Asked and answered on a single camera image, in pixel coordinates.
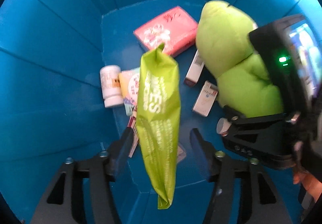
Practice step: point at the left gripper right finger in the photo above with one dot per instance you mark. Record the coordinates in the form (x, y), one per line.
(243, 192)

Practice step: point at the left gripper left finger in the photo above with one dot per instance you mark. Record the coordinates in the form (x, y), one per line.
(80, 191)

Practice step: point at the green frog plush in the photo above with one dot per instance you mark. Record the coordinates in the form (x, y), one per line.
(241, 75)

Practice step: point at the red white medicine box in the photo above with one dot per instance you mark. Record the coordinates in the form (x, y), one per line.
(132, 124)

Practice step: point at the long white medicine box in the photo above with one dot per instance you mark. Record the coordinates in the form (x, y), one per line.
(194, 71)

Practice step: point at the lime green wipes pack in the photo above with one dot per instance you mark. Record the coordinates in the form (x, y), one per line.
(158, 121)

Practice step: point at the colourful sanitary pad pack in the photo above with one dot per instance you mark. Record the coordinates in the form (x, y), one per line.
(129, 81)

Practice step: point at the pink tissue pack with barcode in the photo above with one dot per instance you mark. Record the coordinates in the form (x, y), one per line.
(175, 28)

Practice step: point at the person's right hand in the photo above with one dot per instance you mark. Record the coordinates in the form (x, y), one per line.
(312, 185)

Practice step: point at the blue folding crate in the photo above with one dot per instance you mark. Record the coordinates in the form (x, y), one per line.
(52, 110)

